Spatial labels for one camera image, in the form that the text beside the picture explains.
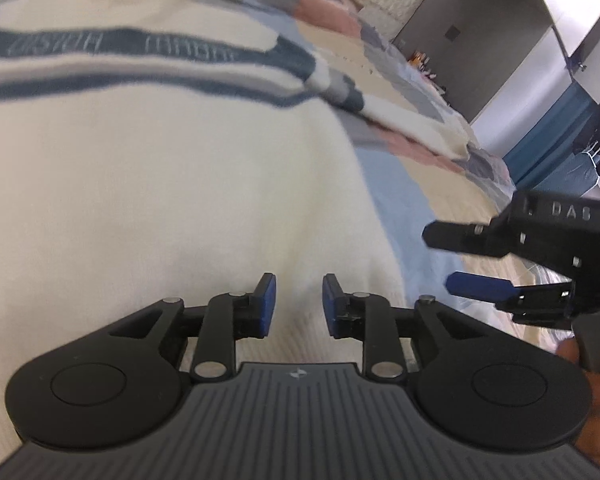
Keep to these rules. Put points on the light blue cloth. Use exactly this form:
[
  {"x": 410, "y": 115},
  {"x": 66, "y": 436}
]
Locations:
[{"x": 575, "y": 175}]

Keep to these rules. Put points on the group of small bottles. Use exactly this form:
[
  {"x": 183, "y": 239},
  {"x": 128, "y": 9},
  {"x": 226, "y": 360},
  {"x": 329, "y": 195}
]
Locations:
[{"x": 425, "y": 67}]

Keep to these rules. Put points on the patchwork bed blanket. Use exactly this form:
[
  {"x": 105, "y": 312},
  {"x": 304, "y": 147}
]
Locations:
[{"x": 430, "y": 195}]

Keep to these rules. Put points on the grey wall cabinet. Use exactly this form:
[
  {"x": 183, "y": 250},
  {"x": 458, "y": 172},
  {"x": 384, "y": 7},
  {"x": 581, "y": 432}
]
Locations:
[{"x": 480, "y": 10}]

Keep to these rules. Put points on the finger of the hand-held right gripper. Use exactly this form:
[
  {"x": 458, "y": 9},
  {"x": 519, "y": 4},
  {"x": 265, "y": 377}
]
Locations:
[
  {"x": 455, "y": 236},
  {"x": 475, "y": 285}
]

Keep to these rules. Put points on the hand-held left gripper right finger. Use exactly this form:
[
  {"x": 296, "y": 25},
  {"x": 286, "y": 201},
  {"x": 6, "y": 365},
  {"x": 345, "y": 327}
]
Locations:
[{"x": 330, "y": 310}]

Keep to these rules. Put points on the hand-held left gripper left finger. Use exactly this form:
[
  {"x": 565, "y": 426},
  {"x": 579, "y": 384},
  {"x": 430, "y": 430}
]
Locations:
[{"x": 268, "y": 305}]

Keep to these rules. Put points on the dark wall socket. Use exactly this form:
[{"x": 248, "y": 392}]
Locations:
[{"x": 453, "y": 34}]

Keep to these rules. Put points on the blue curtain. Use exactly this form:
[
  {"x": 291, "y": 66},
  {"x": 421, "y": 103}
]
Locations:
[{"x": 545, "y": 140}]

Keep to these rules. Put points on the white fluffy striped sweater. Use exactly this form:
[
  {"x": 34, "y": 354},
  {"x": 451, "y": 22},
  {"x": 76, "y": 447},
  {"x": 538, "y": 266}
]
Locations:
[{"x": 155, "y": 185}]

